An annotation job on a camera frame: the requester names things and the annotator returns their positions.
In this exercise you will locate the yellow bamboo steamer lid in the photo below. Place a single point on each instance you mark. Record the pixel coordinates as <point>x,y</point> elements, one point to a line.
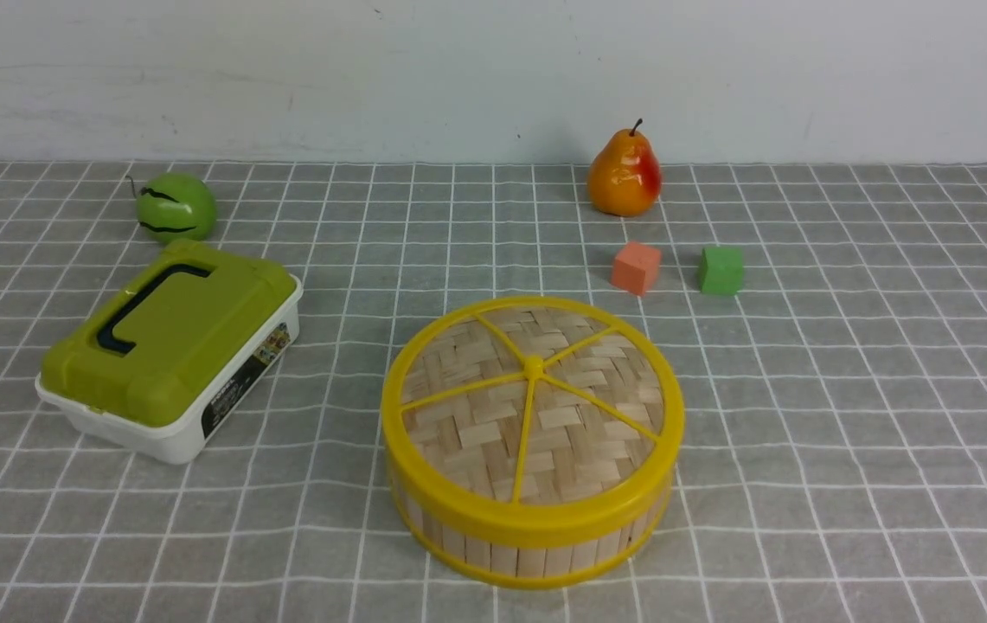
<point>519,419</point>

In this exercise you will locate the yellow bamboo steamer basket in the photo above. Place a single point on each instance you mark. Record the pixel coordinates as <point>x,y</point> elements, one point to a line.
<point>527,568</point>

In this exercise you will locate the orange foam cube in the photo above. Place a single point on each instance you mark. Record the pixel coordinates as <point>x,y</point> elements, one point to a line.
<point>635,268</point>

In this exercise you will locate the orange toy pear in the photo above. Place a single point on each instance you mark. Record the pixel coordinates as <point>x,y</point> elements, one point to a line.
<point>625,179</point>

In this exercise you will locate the green foam cube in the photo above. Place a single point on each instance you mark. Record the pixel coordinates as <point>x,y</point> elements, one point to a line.
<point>721,270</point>

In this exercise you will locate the green toy apple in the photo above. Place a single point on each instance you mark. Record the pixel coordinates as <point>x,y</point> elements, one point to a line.
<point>175,206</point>

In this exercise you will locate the green lidded white storage box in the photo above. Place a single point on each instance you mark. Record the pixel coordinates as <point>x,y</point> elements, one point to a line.
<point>160,365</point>

